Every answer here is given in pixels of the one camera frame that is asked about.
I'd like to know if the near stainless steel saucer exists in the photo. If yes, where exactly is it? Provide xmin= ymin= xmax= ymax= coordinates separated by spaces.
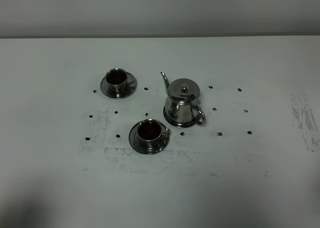
xmin=128 ymin=122 xmax=171 ymax=155

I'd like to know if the steel saucer under teapot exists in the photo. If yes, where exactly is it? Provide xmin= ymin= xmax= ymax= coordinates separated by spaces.
xmin=163 ymin=105 xmax=206 ymax=128

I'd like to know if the stainless steel saucer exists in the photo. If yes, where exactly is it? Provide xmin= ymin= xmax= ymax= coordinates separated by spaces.
xmin=100 ymin=72 xmax=138 ymax=99
xmin=128 ymin=122 xmax=171 ymax=155

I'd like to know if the far stainless steel saucer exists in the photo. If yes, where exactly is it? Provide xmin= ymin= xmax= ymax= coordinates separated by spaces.
xmin=100 ymin=72 xmax=138 ymax=99

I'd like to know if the stainless steel teapot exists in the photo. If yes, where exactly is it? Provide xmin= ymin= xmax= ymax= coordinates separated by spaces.
xmin=160 ymin=72 xmax=201 ymax=110

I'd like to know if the far stainless steel teacup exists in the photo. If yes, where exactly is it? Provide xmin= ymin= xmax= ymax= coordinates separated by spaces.
xmin=104 ymin=68 xmax=134 ymax=93

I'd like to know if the stainless steel teacup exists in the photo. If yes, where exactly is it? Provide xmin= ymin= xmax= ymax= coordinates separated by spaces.
xmin=104 ymin=68 xmax=134 ymax=93
xmin=136 ymin=119 xmax=170 ymax=146

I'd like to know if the near stainless steel teacup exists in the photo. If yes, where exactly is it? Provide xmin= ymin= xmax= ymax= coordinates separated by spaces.
xmin=136 ymin=119 xmax=170 ymax=146

